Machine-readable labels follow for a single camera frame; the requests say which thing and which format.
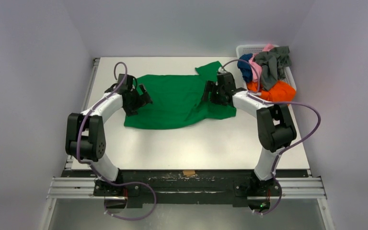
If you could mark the white plastic laundry basket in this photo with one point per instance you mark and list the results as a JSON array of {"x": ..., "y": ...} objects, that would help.
[{"x": 256, "y": 48}]

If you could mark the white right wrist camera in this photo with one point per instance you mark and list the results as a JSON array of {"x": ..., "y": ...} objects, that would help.
[{"x": 221, "y": 71}]

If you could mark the blue t shirt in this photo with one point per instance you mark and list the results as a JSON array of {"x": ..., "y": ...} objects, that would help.
[{"x": 245, "y": 68}]

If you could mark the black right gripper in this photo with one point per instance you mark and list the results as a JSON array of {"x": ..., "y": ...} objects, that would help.
[{"x": 210, "y": 93}]

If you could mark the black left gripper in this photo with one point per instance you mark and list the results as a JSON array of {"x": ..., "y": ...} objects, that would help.
[{"x": 142, "y": 100}]

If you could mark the grey t shirt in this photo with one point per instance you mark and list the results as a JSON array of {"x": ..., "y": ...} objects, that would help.
[{"x": 273, "y": 64}]

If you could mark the tan tape piece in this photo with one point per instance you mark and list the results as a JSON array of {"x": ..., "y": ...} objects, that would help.
[{"x": 189, "y": 173}]

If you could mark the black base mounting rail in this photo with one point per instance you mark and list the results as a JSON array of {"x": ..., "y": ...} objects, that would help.
[{"x": 208, "y": 187}]

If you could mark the orange t shirt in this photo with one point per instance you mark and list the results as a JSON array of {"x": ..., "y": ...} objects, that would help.
[{"x": 281, "y": 91}]

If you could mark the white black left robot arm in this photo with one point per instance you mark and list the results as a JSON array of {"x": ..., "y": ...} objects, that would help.
[{"x": 85, "y": 134}]

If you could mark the aluminium frame rail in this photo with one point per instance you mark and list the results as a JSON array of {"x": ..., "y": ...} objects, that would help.
[{"x": 71, "y": 188}]

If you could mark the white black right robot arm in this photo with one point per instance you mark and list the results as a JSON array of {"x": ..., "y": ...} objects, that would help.
[{"x": 275, "y": 126}]

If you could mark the green t shirt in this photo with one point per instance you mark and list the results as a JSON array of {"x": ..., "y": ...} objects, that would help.
[{"x": 176, "y": 101}]

